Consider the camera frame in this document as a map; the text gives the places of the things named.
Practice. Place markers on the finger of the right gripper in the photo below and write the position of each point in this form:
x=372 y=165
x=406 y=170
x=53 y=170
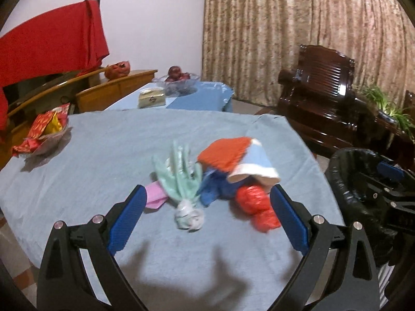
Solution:
x=389 y=171

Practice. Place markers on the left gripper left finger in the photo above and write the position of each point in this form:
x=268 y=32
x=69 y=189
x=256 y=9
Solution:
x=63 y=283

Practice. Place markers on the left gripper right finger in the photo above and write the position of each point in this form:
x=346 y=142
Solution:
x=337 y=270

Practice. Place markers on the pink paper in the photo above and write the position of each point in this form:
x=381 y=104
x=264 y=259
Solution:
x=156 y=195

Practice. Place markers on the green rubber glove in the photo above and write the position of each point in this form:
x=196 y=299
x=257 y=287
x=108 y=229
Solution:
x=181 y=179

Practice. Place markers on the orange knitted cloth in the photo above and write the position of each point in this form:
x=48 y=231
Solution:
x=224 y=154

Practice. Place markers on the blue plastic bag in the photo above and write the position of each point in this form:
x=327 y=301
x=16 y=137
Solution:
x=215 y=186

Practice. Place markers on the black lined trash bin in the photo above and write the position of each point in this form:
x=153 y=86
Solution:
x=341 y=175

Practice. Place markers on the dark wooden side table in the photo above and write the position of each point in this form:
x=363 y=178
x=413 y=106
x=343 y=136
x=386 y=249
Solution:
x=380 y=133

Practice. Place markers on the potted green plant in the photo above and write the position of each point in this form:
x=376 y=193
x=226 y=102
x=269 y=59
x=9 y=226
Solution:
x=375 y=95

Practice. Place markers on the dark wooden armchair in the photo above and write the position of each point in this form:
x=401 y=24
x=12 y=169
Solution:
x=318 y=101

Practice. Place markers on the light grey-blue tablecloth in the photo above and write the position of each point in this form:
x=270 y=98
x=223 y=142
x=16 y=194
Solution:
x=227 y=265

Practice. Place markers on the snack tray with red packets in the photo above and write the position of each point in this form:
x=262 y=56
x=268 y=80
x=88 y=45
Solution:
x=45 y=133

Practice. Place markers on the wooden cabinet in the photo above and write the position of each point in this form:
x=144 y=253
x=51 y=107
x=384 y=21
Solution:
x=86 y=93

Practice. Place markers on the blue tablecloth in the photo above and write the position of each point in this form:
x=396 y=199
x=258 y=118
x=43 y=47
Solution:
x=210 y=96

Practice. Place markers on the beige patterned curtain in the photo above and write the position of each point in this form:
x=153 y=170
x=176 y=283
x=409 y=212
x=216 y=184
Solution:
x=246 y=43

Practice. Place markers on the tissue box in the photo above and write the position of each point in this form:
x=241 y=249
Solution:
x=152 y=97

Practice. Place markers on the glass fruit bowl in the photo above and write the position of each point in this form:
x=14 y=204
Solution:
x=177 y=83

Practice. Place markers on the red cloth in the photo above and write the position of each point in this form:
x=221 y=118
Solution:
x=39 y=54

